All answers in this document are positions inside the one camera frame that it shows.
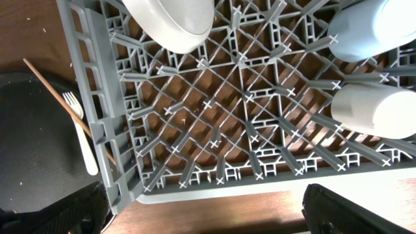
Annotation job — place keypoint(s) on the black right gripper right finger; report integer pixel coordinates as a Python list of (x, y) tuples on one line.
[(328, 212)]

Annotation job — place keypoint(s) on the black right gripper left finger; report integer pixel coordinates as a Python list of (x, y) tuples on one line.
[(83, 211)]

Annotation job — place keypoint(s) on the wooden chopstick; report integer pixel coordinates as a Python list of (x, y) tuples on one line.
[(58, 97)]

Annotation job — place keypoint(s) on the white plastic fork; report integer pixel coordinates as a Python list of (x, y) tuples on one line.
[(89, 159)]

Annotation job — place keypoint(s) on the white cup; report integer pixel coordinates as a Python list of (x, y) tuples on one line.
[(375, 109)]

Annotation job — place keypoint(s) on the blue cup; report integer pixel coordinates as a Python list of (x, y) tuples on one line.
[(372, 27)]

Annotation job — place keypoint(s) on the white plate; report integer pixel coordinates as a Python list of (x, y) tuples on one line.
[(179, 26)]

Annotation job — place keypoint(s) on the grey dishwasher rack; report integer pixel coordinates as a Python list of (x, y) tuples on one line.
[(246, 112)]

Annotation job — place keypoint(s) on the round black tray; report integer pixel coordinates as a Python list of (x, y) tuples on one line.
[(41, 158)]

